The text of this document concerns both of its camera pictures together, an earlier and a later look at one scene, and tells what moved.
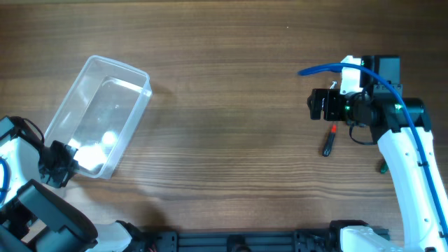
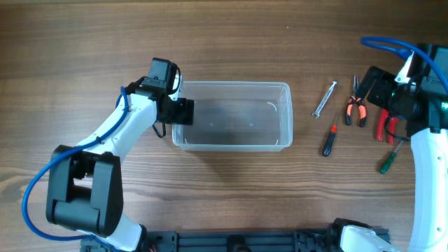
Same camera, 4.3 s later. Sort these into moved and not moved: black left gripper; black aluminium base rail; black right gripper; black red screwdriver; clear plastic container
Moved: black left gripper; clear plastic container; black right gripper
Not moved: black red screwdriver; black aluminium base rail
